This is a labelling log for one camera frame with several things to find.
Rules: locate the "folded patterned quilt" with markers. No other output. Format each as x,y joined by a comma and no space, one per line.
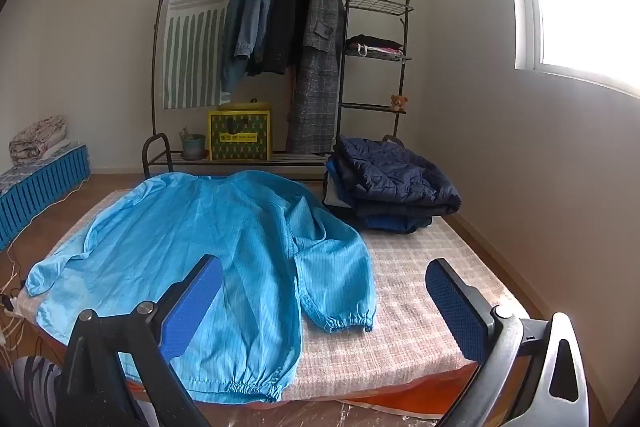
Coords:
37,139

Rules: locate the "black metal clothes rack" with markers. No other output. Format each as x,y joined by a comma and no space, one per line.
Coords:
148,154

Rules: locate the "orange mattress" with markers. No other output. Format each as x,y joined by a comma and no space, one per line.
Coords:
400,404

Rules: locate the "white green striped cloth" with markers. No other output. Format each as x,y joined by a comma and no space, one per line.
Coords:
192,52

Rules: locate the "potted plant in teal pot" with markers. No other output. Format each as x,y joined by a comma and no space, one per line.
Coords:
192,147

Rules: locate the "grey patterned mattress pad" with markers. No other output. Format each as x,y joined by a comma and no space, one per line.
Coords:
20,174

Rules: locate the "black coat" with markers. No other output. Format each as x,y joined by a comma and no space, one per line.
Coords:
290,17

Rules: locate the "light blue striped coat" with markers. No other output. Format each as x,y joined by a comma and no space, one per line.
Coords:
200,227

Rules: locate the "pink checked blanket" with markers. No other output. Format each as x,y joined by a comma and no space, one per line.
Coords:
425,247

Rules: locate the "person's striped pants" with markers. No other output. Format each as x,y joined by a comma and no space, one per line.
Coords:
35,387

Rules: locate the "grey plaid coat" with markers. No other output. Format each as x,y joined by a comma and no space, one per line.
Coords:
315,82

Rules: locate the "black power strip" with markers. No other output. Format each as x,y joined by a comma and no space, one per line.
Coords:
7,301

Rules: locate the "bright window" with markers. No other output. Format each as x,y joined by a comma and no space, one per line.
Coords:
575,7

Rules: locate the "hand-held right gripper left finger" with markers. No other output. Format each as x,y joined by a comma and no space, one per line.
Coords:
192,302

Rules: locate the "small brown teddy bear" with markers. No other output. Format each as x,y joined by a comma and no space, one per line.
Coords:
398,102

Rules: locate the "blue slatted plastic platform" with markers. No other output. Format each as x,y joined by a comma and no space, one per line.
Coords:
45,187

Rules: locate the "yellow green patterned box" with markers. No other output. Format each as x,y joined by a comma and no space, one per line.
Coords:
240,132

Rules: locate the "folded dark and pink clothes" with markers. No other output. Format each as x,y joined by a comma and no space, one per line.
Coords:
372,44

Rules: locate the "blue denim jacket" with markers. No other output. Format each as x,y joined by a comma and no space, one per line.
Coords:
260,7

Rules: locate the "pile of dark clothes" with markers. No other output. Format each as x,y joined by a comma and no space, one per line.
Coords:
380,219

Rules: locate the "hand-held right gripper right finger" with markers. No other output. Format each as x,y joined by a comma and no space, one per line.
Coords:
455,307

